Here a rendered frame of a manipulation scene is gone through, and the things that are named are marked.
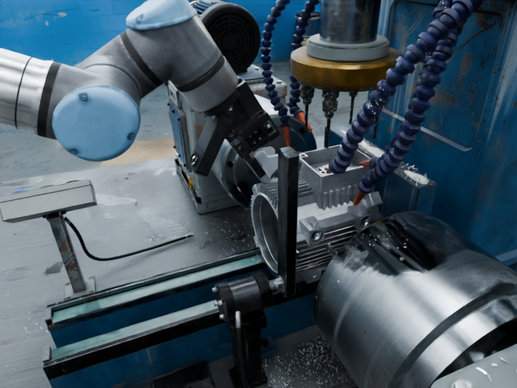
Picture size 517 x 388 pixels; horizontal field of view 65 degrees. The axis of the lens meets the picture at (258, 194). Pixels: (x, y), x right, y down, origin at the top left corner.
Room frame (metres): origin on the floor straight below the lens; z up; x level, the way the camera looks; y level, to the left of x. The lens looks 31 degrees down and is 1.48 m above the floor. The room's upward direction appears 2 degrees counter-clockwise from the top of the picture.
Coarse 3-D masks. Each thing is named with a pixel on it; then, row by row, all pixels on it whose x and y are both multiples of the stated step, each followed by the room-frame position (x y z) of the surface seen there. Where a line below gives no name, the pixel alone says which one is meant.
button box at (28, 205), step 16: (16, 192) 0.69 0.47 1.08; (32, 192) 0.69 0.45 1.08; (48, 192) 0.70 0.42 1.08; (64, 192) 0.71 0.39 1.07; (80, 192) 0.72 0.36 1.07; (0, 208) 0.66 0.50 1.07; (16, 208) 0.67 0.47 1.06; (32, 208) 0.68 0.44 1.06; (48, 208) 0.68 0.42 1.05; (64, 208) 0.69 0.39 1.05; (80, 208) 0.74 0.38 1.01
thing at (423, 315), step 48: (384, 240) 0.42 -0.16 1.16; (432, 240) 0.40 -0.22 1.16; (336, 288) 0.39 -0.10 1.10; (384, 288) 0.35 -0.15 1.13; (432, 288) 0.33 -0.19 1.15; (480, 288) 0.32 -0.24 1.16; (336, 336) 0.36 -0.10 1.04; (384, 336) 0.31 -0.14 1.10; (432, 336) 0.29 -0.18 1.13; (480, 336) 0.27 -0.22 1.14; (384, 384) 0.28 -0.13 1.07
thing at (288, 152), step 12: (288, 156) 0.48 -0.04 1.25; (288, 168) 0.48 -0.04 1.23; (300, 168) 0.49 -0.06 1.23; (288, 180) 0.48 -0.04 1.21; (288, 192) 0.48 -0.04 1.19; (288, 204) 0.48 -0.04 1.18; (288, 216) 0.48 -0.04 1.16; (288, 228) 0.48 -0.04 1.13; (288, 240) 0.48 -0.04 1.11; (288, 252) 0.48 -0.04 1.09; (288, 264) 0.48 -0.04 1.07; (288, 276) 0.48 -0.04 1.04; (288, 288) 0.48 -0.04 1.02
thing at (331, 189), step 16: (304, 160) 0.67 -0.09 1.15; (320, 160) 0.72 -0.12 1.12; (352, 160) 0.72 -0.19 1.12; (304, 176) 0.66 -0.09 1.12; (320, 176) 0.61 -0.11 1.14; (336, 176) 0.62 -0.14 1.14; (352, 176) 0.64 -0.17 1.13; (320, 192) 0.61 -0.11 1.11; (336, 192) 0.62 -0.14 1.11; (352, 192) 0.64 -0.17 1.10; (320, 208) 0.61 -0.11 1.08
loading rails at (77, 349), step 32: (224, 256) 0.67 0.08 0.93; (256, 256) 0.68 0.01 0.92; (128, 288) 0.59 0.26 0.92; (160, 288) 0.59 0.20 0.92; (192, 288) 0.60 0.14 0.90; (64, 320) 0.52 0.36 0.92; (96, 320) 0.53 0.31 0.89; (128, 320) 0.55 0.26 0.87; (160, 320) 0.51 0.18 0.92; (192, 320) 0.50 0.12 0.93; (288, 320) 0.57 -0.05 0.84; (64, 352) 0.45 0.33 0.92; (96, 352) 0.44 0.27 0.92; (128, 352) 0.46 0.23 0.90; (160, 352) 0.47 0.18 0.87; (192, 352) 0.49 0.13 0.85; (224, 352) 0.52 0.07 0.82; (64, 384) 0.42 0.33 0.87; (96, 384) 0.43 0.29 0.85; (128, 384) 0.45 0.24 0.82
